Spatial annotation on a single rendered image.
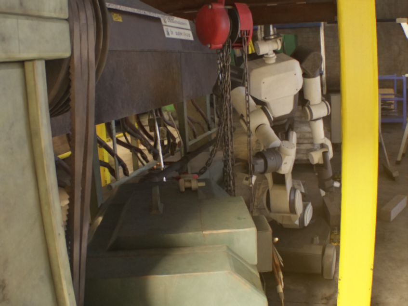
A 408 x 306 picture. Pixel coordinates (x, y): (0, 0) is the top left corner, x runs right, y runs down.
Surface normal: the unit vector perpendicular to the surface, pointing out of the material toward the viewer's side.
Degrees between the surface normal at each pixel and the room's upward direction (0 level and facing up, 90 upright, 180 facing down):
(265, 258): 90
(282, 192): 111
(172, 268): 0
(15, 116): 90
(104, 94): 90
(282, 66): 61
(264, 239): 90
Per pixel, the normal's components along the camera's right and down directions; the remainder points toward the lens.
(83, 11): 0.93, -0.14
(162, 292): 0.03, 0.18
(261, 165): 0.51, 0.13
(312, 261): -0.39, 0.19
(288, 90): 0.26, 0.41
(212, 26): -0.86, 0.15
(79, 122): 0.95, 0.10
